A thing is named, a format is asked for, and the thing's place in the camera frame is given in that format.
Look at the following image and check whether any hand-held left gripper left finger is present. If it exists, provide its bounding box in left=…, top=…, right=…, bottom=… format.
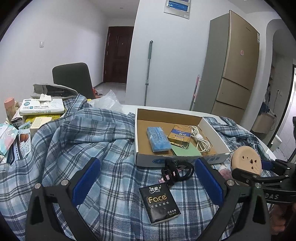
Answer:
left=25, top=157, right=102, bottom=241

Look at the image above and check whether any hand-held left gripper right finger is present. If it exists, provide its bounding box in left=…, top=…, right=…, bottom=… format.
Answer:
left=195, top=158, right=271, bottom=241

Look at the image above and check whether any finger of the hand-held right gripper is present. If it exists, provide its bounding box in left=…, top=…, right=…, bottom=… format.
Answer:
left=232, top=167, right=264, bottom=188
left=261, top=159, right=296, bottom=173

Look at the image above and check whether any white cable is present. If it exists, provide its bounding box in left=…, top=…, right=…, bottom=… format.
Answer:
left=187, top=125, right=211, bottom=154

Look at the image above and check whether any green cloth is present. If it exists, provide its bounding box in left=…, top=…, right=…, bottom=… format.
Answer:
left=171, top=142, right=202, bottom=157

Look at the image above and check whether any gold foil packet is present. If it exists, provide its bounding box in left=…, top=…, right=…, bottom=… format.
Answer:
left=168, top=124, right=192, bottom=148

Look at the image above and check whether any black tissue pack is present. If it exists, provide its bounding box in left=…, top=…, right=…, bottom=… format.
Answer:
left=139, top=184, right=181, bottom=225

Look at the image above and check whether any blue tissue pack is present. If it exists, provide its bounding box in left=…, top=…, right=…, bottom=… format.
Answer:
left=146, top=126, right=171, bottom=153

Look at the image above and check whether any cardboard box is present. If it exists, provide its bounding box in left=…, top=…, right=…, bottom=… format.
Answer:
left=134, top=108, right=232, bottom=167

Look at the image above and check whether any person's right hand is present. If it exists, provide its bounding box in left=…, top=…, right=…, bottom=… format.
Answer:
left=269, top=204, right=296, bottom=239

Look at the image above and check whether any blue plaid shirt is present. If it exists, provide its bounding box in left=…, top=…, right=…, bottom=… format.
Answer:
left=0, top=93, right=272, bottom=241

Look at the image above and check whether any beige vanity cabinet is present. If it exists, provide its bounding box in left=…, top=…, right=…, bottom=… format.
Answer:
left=251, top=112, right=277, bottom=134

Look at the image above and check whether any dark blue hanging cloth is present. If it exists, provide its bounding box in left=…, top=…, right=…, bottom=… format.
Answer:
left=259, top=102, right=270, bottom=115

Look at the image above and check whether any flat yellow box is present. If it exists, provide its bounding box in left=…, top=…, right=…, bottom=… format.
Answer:
left=25, top=113, right=66, bottom=122

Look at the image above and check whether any pale yellow box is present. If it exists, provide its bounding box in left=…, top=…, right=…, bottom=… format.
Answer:
left=30, top=116, right=53, bottom=137

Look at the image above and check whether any green egg print packet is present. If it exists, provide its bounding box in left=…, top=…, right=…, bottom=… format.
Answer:
left=18, top=122, right=33, bottom=159

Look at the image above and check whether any grey perforated strip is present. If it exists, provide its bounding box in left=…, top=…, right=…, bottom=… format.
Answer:
left=7, top=141, right=21, bottom=164

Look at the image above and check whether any clear plastic bag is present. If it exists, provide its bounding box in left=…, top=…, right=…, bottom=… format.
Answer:
left=92, top=90, right=123, bottom=114

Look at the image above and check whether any white tissue box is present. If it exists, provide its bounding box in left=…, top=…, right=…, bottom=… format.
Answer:
left=20, top=94, right=65, bottom=116

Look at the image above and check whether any teal snack packet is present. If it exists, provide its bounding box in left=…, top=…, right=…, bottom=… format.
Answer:
left=0, top=123, right=19, bottom=156

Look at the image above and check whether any small black white box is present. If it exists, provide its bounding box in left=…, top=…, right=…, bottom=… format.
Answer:
left=10, top=117, right=26, bottom=128

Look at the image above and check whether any grey fabric bag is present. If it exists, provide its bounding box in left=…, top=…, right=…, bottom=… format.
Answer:
left=31, top=84, right=79, bottom=99

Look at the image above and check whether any gold refrigerator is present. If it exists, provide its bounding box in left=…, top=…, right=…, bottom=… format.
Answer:
left=193, top=10, right=260, bottom=124

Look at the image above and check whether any dark grey chair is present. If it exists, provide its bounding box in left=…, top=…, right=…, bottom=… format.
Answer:
left=52, top=62, right=96, bottom=100

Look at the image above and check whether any pink lidded cup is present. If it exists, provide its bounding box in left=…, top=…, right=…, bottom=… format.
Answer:
left=4, top=97, right=16, bottom=123

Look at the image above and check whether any dark brown door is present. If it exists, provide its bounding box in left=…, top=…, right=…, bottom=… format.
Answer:
left=103, top=26, right=134, bottom=84

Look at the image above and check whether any grey electrical panel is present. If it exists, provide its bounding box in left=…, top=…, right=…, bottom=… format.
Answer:
left=163, top=0, right=192, bottom=19

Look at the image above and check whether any black hair tie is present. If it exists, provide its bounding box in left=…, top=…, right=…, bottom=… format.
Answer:
left=162, top=159, right=195, bottom=186

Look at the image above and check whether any pink broom handle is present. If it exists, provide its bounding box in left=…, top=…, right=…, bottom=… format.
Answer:
left=190, top=75, right=201, bottom=111

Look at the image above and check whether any grey mop handle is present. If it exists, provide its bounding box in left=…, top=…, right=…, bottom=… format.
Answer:
left=143, top=40, right=154, bottom=106

